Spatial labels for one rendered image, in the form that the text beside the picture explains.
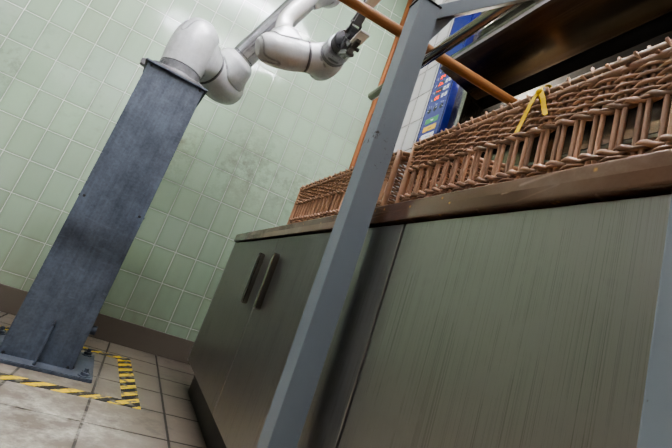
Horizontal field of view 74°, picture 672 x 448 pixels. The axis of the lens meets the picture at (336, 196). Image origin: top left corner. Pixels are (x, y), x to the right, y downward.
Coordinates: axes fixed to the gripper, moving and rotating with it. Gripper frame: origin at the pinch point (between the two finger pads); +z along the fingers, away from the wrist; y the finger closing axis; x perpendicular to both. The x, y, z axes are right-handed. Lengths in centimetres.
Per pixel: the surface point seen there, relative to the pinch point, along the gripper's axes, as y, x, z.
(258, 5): -62, 27, -120
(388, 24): 1.0, -5.2, 1.4
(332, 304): 78, 2, 41
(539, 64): -17, -58, 2
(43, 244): 90, 65, -121
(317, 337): 83, 2, 41
